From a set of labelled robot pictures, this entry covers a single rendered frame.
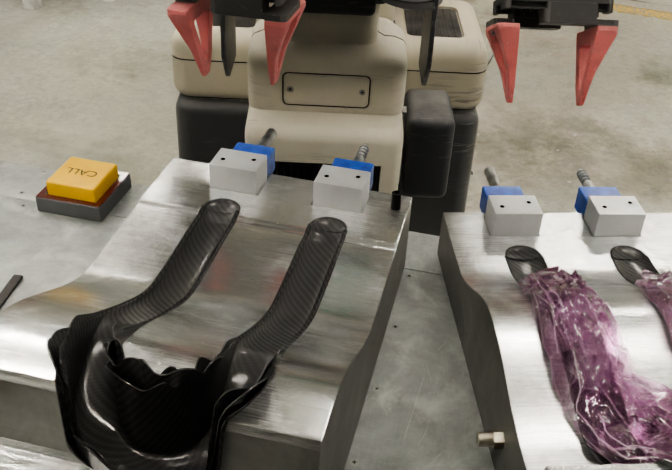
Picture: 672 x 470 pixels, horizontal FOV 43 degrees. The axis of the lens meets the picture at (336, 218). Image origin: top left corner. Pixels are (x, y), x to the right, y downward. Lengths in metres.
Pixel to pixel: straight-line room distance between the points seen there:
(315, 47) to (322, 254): 0.46
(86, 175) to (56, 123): 1.97
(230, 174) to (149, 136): 2.00
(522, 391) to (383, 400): 0.14
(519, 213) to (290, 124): 0.42
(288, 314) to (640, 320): 0.29
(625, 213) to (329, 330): 0.36
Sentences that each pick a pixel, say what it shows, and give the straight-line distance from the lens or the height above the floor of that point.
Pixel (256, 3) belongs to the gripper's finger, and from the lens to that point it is 0.76.
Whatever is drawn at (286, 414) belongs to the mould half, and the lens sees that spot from 0.57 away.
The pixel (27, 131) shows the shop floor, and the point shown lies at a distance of 2.95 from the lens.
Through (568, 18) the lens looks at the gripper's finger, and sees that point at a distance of 0.83.
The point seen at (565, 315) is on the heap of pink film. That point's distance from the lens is 0.70.
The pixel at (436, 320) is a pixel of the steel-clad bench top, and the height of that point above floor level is 0.80.
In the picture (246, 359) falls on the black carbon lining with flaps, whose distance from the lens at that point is 0.63.
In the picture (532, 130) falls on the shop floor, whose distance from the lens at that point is 3.01.
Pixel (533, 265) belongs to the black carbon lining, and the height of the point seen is 0.85.
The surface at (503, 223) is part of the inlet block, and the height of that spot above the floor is 0.87.
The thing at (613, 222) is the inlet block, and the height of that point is 0.87.
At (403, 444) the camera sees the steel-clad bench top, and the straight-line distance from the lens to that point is 0.74.
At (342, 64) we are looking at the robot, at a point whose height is 0.88.
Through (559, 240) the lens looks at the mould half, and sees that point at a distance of 0.90.
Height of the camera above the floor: 1.35
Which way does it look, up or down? 34 degrees down
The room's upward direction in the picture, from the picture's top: 3 degrees clockwise
